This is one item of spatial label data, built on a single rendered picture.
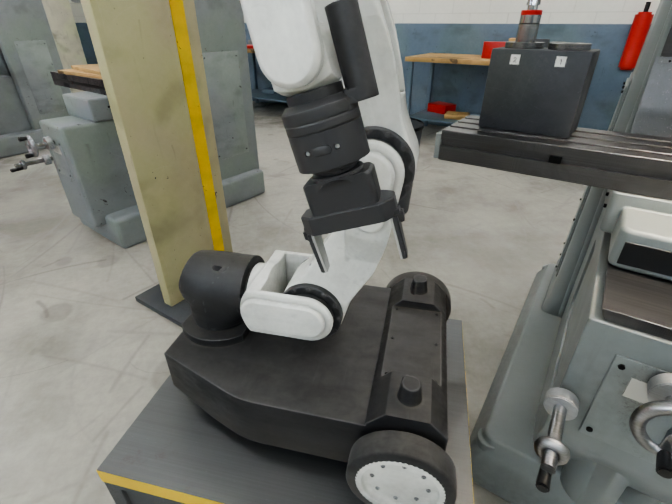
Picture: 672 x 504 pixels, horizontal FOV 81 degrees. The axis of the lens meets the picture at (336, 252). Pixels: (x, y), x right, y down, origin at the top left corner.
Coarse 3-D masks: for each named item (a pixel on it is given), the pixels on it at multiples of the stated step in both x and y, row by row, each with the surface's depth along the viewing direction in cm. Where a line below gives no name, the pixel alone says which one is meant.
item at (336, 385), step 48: (192, 288) 89; (240, 288) 86; (384, 288) 112; (432, 288) 104; (192, 336) 92; (240, 336) 92; (336, 336) 95; (384, 336) 93; (432, 336) 92; (192, 384) 89; (240, 384) 82; (288, 384) 82; (336, 384) 82; (384, 384) 78; (432, 384) 77; (240, 432) 86; (288, 432) 80; (336, 432) 77; (432, 432) 70
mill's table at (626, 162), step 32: (448, 128) 104; (480, 128) 104; (448, 160) 105; (480, 160) 101; (512, 160) 96; (544, 160) 93; (576, 160) 90; (608, 160) 85; (640, 160) 82; (640, 192) 85
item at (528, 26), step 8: (520, 16) 94; (528, 16) 92; (536, 16) 92; (520, 24) 94; (528, 24) 93; (536, 24) 93; (520, 32) 95; (528, 32) 94; (536, 32) 94; (520, 40) 95; (528, 40) 94
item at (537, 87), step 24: (504, 48) 96; (528, 48) 93; (552, 48) 91; (576, 48) 88; (504, 72) 97; (528, 72) 94; (552, 72) 91; (576, 72) 88; (504, 96) 99; (528, 96) 96; (552, 96) 93; (576, 96) 90; (480, 120) 105; (504, 120) 101; (528, 120) 98; (552, 120) 95; (576, 120) 97
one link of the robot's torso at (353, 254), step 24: (384, 144) 61; (384, 168) 62; (336, 240) 76; (360, 240) 71; (384, 240) 69; (312, 264) 80; (336, 264) 78; (360, 264) 77; (288, 288) 84; (312, 288) 81; (336, 288) 81; (360, 288) 80; (336, 312) 83
